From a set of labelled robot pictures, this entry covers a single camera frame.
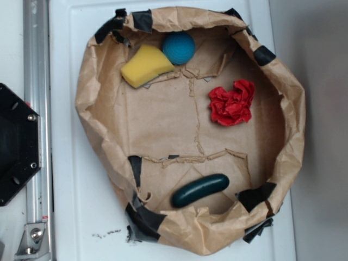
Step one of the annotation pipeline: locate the metal corner bracket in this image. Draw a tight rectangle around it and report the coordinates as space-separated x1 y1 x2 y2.
14 222 52 260

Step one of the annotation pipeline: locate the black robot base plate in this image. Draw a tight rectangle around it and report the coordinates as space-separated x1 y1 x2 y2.
1 83 41 207

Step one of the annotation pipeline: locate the dark green plastic pickle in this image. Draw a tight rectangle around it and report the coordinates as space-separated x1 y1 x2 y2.
171 173 229 208

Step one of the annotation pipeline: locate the crumpled red paper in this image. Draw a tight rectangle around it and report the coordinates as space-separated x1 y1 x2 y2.
208 79 256 127

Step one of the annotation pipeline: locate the yellow sponge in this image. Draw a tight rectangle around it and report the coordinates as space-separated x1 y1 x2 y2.
121 44 175 88

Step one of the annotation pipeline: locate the aluminium extrusion rail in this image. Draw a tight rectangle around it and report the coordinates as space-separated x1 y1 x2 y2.
23 1 53 223

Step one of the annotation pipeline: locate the brown paper bag bin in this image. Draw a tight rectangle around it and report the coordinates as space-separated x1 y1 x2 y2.
75 7 306 256

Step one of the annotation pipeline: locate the blue dimpled ball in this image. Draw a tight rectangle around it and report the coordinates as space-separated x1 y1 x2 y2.
162 32 195 65

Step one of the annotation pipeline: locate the white tray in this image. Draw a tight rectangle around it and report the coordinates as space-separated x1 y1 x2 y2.
48 0 299 261

